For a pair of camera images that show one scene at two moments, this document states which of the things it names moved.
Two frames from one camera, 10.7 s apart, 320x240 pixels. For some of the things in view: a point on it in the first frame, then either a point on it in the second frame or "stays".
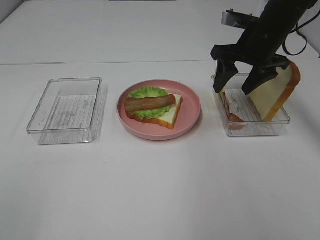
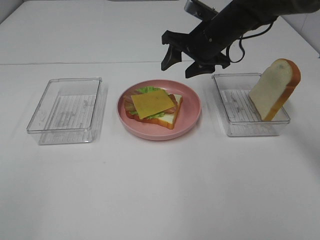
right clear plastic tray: (240, 116) stays
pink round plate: (188, 115) stays
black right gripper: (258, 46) -> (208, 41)
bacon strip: (235, 123) -> (171, 110)
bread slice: (167, 120) stays
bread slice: (270, 100) stays
